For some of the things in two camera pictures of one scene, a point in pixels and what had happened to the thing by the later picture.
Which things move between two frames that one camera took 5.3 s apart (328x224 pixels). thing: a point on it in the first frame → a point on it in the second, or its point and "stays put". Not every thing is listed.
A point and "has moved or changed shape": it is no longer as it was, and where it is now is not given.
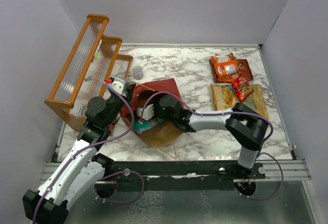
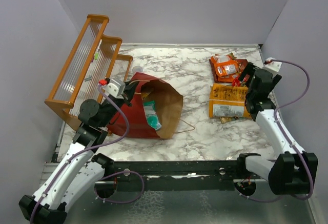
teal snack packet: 140,127 has moved or changed shape
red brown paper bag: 142,113 has moved or changed shape
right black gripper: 156,102 → 249,70
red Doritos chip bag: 244,70 stays put
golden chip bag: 225,97 has moved or changed shape
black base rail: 159,175 stays put
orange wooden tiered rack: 93,60 stays put
